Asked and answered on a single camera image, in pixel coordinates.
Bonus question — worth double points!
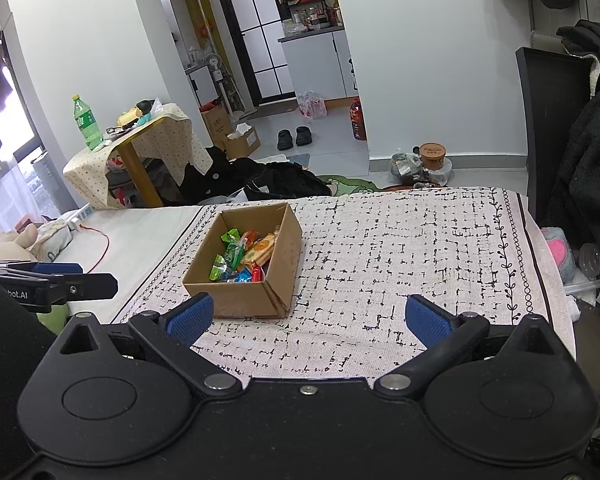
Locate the light green soft object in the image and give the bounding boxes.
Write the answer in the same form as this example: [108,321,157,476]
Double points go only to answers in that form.
[36,305,68,336]

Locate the orange cracker packet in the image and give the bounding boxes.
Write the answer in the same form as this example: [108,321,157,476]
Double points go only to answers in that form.
[242,234,277,266]

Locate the small table with cloth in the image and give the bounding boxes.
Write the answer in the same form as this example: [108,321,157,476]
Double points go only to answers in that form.
[62,103,214,209]

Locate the black fleece jacket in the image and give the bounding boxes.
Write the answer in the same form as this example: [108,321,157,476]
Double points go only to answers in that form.
[540,84,600,281]

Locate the brown cardboard box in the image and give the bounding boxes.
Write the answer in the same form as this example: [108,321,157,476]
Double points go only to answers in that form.
[181,202,303,320]

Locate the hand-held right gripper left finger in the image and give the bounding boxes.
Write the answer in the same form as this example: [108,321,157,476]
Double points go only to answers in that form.
[57,292,243,396]

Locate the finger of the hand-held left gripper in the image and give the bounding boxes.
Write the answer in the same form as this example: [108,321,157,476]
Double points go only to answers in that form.
[0,259,84,277]
[47,273,119,305]

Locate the white printed pillow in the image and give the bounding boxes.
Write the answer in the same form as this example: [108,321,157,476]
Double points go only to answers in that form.
[32,217,76,263]

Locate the grey plastic bag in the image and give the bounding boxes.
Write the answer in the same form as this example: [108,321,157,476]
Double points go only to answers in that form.
[389,152,423,184]

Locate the white standing fan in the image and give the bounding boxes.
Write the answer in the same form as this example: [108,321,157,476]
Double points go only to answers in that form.
[207,52,231,111]

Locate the clear green snack packet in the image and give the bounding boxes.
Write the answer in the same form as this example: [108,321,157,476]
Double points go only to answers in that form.
[225,242,248,271]

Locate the black chair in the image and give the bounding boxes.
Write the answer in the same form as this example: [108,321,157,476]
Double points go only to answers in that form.
[515,46,600,221]

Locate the white black-patterned blanket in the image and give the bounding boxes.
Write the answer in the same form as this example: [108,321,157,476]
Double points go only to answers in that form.
[110,186,576,381]

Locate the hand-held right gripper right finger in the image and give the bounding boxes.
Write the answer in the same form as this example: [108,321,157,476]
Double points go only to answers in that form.
[374,294,561,397]

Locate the beige plush toy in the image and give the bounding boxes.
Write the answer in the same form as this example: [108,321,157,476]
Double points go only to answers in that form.
[0,222,38,263]

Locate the black-framed glass door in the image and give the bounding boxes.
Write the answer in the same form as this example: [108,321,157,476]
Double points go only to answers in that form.
[209,0,301,108]

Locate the brown round tub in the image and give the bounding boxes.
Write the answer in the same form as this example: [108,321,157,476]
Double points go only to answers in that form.
[419,142,447,171]

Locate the white sheer curtain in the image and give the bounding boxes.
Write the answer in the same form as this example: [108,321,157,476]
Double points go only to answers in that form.
[0,150,61,241]

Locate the red oil bottle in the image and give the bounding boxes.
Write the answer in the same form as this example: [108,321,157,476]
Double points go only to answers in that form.
[349,97,368,142]

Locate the pile of black clothes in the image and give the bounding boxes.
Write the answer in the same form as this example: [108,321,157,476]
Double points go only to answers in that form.
[180,146,332,206]

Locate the clear plastic container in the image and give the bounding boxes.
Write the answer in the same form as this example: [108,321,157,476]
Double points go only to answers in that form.
[575,242,600,281]

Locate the tall cardboard box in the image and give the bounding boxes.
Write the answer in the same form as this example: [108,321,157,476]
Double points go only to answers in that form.
[200,105,233,151]

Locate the black jacket white lining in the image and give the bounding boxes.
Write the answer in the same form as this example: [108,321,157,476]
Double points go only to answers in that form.
[556,19,600,98]

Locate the green rug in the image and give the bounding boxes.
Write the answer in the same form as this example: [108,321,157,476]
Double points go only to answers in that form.
[317,174,381,196]

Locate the open cardboard box with tissue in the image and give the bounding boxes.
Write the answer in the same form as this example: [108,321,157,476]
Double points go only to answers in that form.
[222,122,262,159]

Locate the pink grey plush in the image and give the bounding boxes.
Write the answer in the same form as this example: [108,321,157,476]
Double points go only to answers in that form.
[540,227,577,281]

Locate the row of kitchen bottles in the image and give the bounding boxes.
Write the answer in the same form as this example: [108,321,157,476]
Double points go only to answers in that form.
[280,5,343,36]

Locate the pack of water bottles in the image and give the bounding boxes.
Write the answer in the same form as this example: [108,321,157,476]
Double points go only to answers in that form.
[297,91,328,120]

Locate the red cable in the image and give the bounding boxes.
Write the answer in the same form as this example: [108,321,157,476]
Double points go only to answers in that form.
[77,222,111,277]

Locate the yellow wooden table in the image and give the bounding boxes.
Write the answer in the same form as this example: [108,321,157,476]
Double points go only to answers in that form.
[105,120,168,208]

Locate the green soda bottle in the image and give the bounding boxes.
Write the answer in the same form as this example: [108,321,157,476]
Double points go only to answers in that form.
[71,94,103,151]

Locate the white kitchen cabinet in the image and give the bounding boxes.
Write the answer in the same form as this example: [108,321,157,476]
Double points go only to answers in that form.
[280,30,353,103]

